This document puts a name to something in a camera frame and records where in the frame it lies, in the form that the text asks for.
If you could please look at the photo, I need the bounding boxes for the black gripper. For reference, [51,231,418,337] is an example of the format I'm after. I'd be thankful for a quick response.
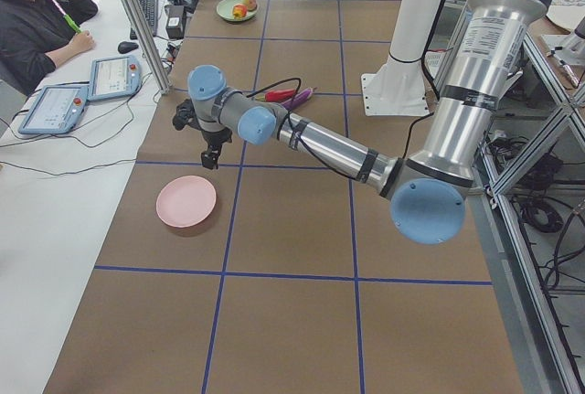
[201,128,232,169]

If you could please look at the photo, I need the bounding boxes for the red chili pepper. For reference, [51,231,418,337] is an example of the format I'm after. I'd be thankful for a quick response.
[256,89,297,102]

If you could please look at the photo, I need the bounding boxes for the red pomegranate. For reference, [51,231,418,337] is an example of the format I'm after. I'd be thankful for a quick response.
[231,4,248,20]

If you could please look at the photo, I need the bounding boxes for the peach fruit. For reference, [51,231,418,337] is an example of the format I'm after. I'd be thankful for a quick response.
[241,0,258,12]

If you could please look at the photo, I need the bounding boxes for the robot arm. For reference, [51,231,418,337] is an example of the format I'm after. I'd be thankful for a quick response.
[187,0,552,244]

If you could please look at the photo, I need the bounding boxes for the pink plate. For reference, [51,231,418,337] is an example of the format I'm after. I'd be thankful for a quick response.
[155,176,217,229]

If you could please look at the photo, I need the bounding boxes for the purple eggplant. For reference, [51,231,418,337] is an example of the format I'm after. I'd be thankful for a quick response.
[281,88,314,111]

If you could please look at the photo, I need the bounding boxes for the blue teach pendant far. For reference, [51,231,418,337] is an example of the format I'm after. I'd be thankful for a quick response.
[88,55,142,101]

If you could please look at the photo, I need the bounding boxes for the blue teach pendant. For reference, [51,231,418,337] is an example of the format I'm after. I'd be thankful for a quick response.
[18,85,89,135]
[88,55,142,101]

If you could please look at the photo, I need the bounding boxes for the black computer mouse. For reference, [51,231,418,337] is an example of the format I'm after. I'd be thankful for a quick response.
[117,41,139,54]

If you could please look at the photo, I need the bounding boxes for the black power adapter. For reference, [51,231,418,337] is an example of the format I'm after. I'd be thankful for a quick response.
[165,5,186,39]

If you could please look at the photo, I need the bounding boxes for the green plate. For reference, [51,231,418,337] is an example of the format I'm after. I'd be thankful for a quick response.
[216,0,259,23]

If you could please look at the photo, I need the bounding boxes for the blue teach pendant near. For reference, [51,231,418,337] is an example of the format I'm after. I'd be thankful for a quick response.
[18,85,89,135]

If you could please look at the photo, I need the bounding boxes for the black keyboard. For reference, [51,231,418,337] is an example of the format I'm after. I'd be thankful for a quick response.
[138,0,159,37]

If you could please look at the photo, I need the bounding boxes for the seated person in black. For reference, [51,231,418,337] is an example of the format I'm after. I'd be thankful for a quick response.
[1,0,98,95]

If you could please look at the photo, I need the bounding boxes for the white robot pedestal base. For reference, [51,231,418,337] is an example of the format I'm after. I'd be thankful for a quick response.
[362,0,441,117]

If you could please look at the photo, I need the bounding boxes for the aluminium frame post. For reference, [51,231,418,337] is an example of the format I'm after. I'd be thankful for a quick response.
[121,0,171,94]

